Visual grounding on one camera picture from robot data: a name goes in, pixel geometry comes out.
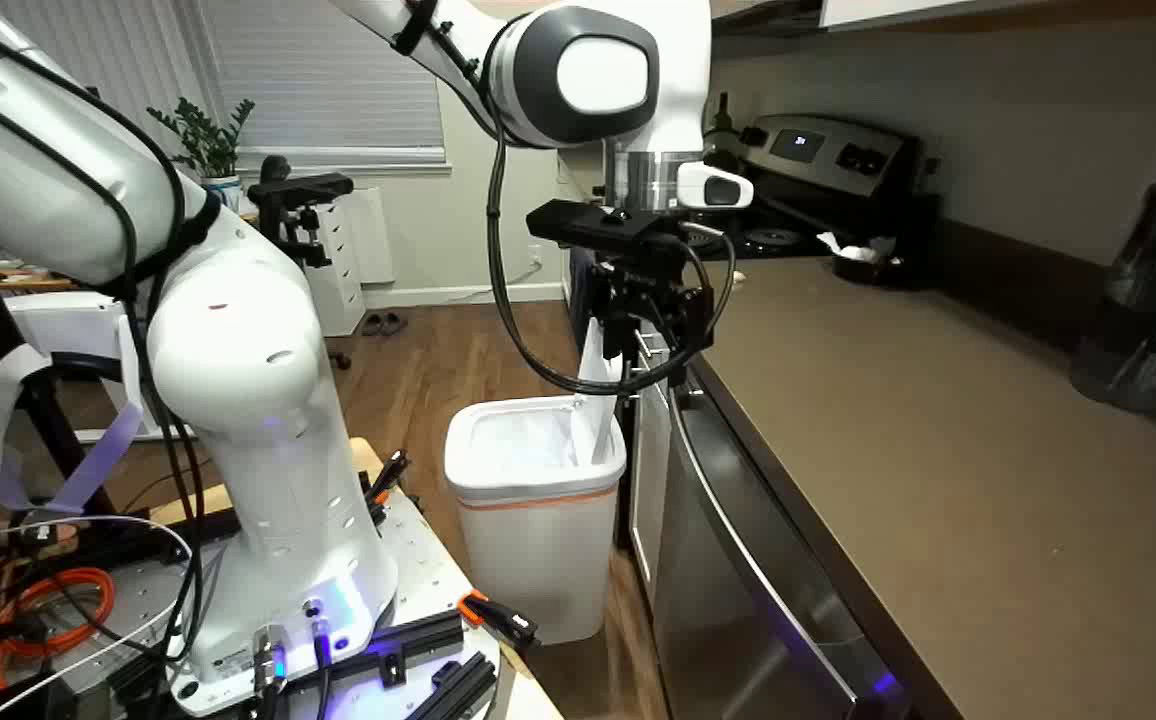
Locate orange-handled black clamp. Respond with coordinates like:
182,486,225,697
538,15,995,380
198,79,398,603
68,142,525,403
451,587,538,658
365,448,414,528

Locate orange cable coil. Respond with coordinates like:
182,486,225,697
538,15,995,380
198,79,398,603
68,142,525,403
0,565,118,672

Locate green potted plant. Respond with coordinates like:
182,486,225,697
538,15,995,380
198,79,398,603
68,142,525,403
144,93,258,184

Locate white window blinds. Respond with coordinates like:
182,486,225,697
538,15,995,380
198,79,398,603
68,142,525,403
0,0,454,171

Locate lavender strap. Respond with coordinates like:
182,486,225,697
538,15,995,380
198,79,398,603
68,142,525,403
0,341,147,522

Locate narrow white lower cabinet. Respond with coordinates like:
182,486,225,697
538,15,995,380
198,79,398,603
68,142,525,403
622,376,675,597

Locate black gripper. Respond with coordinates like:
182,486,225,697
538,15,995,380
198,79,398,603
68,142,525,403
587,229,720,401

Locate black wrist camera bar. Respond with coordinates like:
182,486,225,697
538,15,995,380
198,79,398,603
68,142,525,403
525,197,688,254

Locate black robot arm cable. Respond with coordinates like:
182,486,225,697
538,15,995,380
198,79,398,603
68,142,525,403
485,136,740,401

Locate white drawer unit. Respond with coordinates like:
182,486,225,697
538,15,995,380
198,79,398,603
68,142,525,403
290,182,368,341

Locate black stainless stove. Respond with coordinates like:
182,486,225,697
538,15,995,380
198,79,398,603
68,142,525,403
715,114,948,291

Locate white robot mounting table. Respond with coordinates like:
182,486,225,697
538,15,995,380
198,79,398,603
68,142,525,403
0,435,567,720

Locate black camera stand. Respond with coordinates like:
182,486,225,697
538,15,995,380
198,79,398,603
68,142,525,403
245,152,358,274

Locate white paper litter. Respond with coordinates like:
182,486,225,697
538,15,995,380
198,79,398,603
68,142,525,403
810,229,902,274

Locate stainless steel dishwasher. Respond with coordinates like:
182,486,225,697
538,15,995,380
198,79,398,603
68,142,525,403
652,380,906,720

